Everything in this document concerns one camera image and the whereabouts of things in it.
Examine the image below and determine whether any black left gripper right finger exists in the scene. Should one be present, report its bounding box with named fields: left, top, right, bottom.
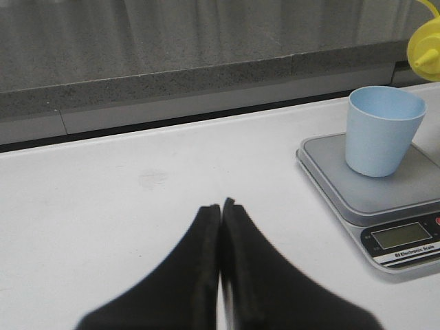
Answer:
left=221, top=198, right=382, bottom=329

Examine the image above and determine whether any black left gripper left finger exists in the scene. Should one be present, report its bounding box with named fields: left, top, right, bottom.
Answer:
left=77, top=204, right=221, bottom=329

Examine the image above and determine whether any light blue plastic cup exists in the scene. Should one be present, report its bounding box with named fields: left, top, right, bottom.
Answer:
left=345, top=86, right=426, bottom=177

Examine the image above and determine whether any yellow squeeze bottle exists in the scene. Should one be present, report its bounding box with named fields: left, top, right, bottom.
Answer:
left=406, top=0, right=439, bottom=82

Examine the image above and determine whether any silver digital kitchen scale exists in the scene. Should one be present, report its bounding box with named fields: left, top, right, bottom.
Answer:
left=296, top=133, right=439, bottom=279

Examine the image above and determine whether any grey stone counter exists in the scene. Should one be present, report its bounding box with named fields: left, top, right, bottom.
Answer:
left=1, top=1, right=432, bottom=151

